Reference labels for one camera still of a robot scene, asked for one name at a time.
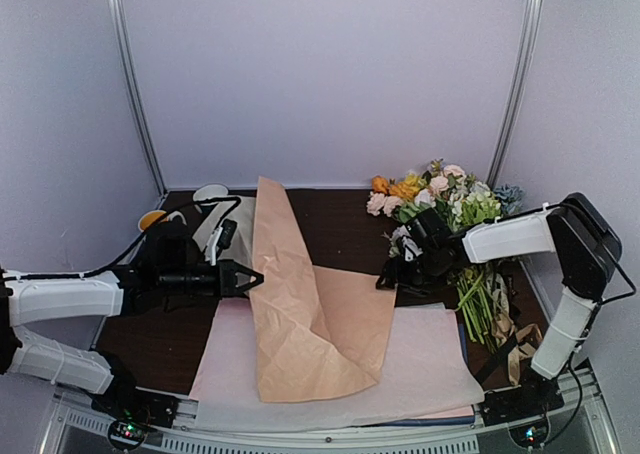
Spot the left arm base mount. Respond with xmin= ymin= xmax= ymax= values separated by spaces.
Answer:
xmin=89 ymin=389 xmax=180 ymax=452

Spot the right aluminium frame post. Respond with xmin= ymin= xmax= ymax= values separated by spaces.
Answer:
xmin=487 ymin=0 xmax=543 ymax=187

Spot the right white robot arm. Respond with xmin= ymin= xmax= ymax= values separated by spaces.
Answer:
xmin=376 ymin=193 xmax=623 ymax=379

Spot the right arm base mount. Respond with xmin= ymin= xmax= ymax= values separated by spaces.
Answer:
xmin=479 ymin=387 xmax=565 ymax=450

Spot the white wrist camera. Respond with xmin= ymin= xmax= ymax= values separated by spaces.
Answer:
xmin=390 ymin=226 xmax=423 ymax=262
xmin=203 ymin=219 xmax=237 ymax=266

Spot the aluminium frame post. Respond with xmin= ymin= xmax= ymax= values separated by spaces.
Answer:
xmin=487 ymin=0 xmax=543 ymax=187
xmin=107 ymin=0 xmax=167 ymax=196

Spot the stack of pastel paper sheets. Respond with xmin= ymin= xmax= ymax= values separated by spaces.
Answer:
xmin=190 ymin=300 xmax=484 ymax=433

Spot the patterned mug with yellow inside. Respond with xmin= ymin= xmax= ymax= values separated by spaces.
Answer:
xmin=137 ymin=210 xmax=187 ymax=232

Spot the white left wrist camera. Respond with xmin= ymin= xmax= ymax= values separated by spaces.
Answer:
xmin=203 ymin=219 xmax=237 ymax=266

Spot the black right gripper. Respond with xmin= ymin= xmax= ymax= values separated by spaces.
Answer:
xmin=376 ymin=247 xmax=443 ymax=298

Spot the beige top wrapping paper sheet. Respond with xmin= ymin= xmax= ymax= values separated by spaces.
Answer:
xmin=193 ymin=196 xmax=256 ymax=268

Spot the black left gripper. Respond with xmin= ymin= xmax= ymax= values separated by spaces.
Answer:
xmin=160 ymin=259 xmax=263 ymax=298

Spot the left aluminium frame post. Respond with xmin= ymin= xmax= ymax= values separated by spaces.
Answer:
xmin=107 ymin=0 xmax=167 ymax=196

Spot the beige ribbon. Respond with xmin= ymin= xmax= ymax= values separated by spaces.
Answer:
xmin=489 ymin=273 xmax=543 ymax=386

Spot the front aluminium rail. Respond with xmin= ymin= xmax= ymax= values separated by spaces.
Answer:
xmin=42 ymin=368 xmax=614 ymax=454

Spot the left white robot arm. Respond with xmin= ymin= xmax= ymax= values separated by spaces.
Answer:
xmin=1 ymin=220 xmax=264 ymax=418

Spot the white bowl with dark outside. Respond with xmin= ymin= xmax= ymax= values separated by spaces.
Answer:
xmin=192 ymin=184 xmax=229 ymax=216

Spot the peach wrapping paper sheet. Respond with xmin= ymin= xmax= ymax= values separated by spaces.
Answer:
xmin=250 ymin=178 xmax=395 ymax=403

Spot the pile of fake flowers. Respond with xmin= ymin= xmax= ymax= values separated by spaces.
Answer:
xmin=366 ymin=159 xmax=525 ymax=353

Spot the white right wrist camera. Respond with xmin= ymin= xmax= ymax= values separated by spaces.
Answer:
xmin=390 ymin=226 xmax=423 ymax=262

